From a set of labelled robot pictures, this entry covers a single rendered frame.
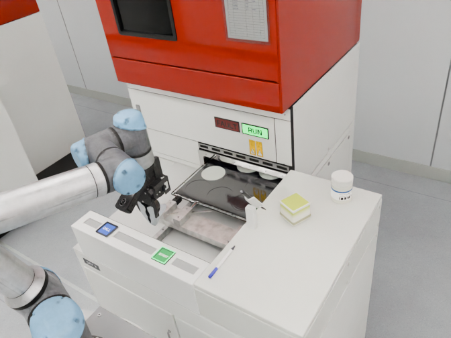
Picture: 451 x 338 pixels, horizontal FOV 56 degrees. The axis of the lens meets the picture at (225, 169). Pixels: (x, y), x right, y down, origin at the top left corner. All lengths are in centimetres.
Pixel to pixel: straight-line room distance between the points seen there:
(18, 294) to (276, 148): 99
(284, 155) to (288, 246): 42
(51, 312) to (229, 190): 83
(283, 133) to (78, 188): 87
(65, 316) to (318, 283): 66
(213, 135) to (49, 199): 100
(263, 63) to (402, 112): 180
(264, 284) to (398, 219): 178
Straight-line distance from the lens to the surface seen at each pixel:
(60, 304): 115
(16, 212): 90
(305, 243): 135
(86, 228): 158
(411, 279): 259
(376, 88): 306
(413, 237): 281
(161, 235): 162
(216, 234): 152
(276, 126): 157
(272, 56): 140
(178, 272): 132
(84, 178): 93
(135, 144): 109
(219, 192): 167
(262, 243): 135
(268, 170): 169
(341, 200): 147
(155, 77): 177
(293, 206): 137
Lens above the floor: 193
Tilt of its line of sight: 35 degrees down
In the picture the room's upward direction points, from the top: 8 degrees counter-clockwise
